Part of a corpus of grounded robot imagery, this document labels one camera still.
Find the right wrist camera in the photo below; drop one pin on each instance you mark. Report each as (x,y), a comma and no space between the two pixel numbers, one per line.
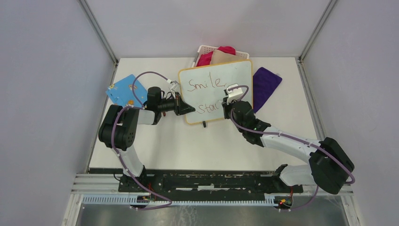
(233,93)

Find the blue cartoon print cloth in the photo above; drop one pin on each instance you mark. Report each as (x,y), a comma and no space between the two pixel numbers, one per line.
(120,93)

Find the purple cloth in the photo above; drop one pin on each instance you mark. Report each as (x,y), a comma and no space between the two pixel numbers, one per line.
(265,83)

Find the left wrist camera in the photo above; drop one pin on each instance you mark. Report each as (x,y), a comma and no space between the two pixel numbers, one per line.
(174,86)

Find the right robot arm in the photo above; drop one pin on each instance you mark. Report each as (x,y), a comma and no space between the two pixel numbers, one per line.
(326,164)

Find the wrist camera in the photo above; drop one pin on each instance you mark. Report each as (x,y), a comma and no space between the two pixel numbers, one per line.
(233,93)
(174,86)

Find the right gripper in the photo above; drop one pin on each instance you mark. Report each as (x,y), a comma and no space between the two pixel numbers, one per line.
(226,107)

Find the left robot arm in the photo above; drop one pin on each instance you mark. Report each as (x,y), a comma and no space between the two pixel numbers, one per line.
(119,127)

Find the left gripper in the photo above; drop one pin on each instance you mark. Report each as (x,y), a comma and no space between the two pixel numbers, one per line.
(180,108)

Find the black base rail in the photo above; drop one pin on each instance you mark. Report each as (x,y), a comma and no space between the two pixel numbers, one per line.
(210,185)

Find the pink red cloth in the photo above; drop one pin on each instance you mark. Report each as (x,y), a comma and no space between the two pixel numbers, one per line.
(206,57)

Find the yellow framed whiteboard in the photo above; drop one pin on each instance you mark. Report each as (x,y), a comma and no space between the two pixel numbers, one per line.
(203,88)

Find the white plastic basket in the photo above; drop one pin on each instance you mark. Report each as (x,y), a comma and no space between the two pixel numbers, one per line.
(199,52)

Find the beige folded cloth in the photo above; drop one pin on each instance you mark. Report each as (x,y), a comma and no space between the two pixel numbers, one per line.
(219,57)

